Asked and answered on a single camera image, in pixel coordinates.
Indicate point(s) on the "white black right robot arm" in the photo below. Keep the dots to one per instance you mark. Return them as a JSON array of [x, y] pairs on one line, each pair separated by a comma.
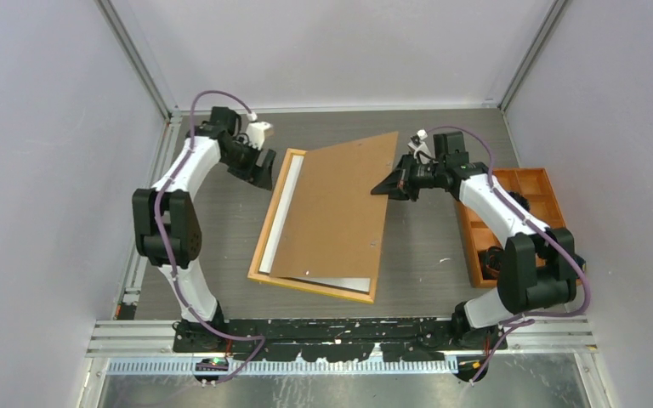
[[538, 269]]

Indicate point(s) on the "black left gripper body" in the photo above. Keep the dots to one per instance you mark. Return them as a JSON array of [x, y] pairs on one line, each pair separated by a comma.
[[241, 161]]

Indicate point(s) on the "aluminium rail front edge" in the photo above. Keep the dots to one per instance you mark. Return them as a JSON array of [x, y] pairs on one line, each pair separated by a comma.
[[146, 347]]

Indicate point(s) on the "dark rolled tie with blue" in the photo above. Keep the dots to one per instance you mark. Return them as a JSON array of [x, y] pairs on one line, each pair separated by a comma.
[[520, 199]]

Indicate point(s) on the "yellow wooden picture frame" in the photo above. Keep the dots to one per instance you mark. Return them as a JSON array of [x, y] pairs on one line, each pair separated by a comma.
[[264, 225]]

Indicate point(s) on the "dark rolled tie yellow pattern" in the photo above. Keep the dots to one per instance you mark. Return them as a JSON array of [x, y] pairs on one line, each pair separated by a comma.
[[581, 262]]

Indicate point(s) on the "building and sky photo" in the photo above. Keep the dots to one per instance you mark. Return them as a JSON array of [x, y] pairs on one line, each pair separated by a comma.
[[281, 208]]

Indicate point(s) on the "brown fibreboard backing board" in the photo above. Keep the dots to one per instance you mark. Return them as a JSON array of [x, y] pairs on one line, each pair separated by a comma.
[[334, 225]]

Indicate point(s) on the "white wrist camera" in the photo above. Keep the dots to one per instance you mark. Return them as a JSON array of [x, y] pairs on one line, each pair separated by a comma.
[[419, 148], [257, 133]]

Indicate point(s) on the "brown wooden compartment tray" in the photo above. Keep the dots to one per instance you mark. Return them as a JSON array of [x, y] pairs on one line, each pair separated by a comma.
[[531, 183]]

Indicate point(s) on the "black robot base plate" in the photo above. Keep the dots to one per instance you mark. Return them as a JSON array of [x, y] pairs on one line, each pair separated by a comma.
[[334, 340]]

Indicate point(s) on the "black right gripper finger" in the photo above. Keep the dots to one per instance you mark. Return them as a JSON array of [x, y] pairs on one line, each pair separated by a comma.
[[394, 192], [399, 175]]

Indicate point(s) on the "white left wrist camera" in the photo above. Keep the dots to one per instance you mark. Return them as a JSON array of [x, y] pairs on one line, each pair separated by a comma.
[[257, 133]]

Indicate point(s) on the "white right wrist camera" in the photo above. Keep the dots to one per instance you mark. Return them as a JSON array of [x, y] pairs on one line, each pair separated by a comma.
[[419, 148]]

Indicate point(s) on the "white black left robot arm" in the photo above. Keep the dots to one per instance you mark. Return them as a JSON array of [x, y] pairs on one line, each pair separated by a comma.
[[166, 226]]

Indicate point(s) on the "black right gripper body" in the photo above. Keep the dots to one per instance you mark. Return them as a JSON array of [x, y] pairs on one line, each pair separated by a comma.
[[423, 176]]

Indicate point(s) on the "dark rolled tie brown pattern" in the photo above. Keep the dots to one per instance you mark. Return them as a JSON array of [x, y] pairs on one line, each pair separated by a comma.
[[490, 262]]

